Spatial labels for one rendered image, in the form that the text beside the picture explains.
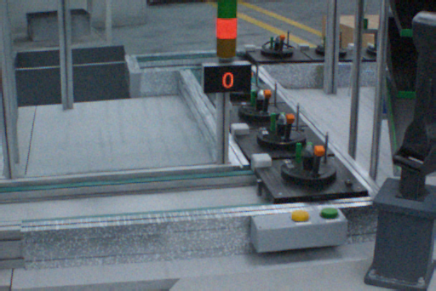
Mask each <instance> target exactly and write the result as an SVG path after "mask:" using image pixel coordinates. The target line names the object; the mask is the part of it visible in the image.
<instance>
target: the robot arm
mask: <svg viewBox="0 0 436 291"><path fill-rule="evenodd" d="M412 40H413V41H414V44H415V45H416V49H417V51H418V54H419V57H418V63H417V66H418V70H417V77H416V97H415V104H414V118H413V120H412V121H411V122H410V124H409V125H408V126H407V127H406V129H405V132H404V139H403V141H402V142H401V144H400V145H399V147H398V149H397V150H396V152H394V154H393V164H394V165H397V166H400V167H401V172H400V181H399V188H398V190H397V192H396V194H395V197H397V198H403V199H408V200H412V201H417V202H423V201H424V199H425V197H426V195H427V190H426V189H425V184H426V177H427V175H429V174H432V173H434V172H435V170H436V122H435V120H436V13H434V12H427V11H422V12H420V13H419V14H418V15H416V16H415V17H414V18H413V23H412ZM409 157H413V158H415V159H416V160H419V161H422V162H423V163H419V162H416V161H415V160H412V159H409Z"/></svg>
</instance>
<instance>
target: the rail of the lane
mask: <svg viewBox="0 0 436 291"><path fill-rule="evenodd" d="M374 197H375V196H373V197H363V198H353V199H342V200H336V196H324V197H313V200H312V201H311V202H307V203H286V204H273V205H261V206H251V208H228V209H217V210H205V211H193V212H182V213H174V212H171V214H170V213H160V214H139V215H128V216H117V217H107V218H96V219H95V218H86V219H76V220H56V221H46V222H43V221H36V222H26V223H21V228H20V237H21V241H22V247H23V252H24V258H25V266H26V271H27V270H36V269H37V270H44V269H53V268H61V267H62V268H70V267H79V266H96V265H121V264H130V263H140V262H141V263H148V262H158V261H167V260H195V259H204V258H214V257H223V256H234V255H243V254H261V253H271V252H281V251H290V250H300V249H310V248H318V247H329V246H338V245H348V244H354V243H365V242H374V241H375V240H376V229H377V221H378V213H379V209H374V208H372V203H373V200H374ZM327 207H331V208H338V209H340V210H341V211H342V213H343V215H344V216H345V217H346V219H347V220H348V228H347V239H346V243H345V244H336V245H327V246H317V247H309V248H298V249H289V250H279V251H269V252H257V251H256V249H255V246H254V244H253V243H252V241H251V216H253V215H265V214H286V213H292V212H293V211H296V210H303V211H306V212H308V211H319V210H320V209H322V208H327Z"/></svg>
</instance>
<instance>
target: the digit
mask: <svg viewBox="0 0 436 291"><path fill-rule="evenodd" d="M228 90H238V68H237V67H230V68H218V91H228Z"/></svg>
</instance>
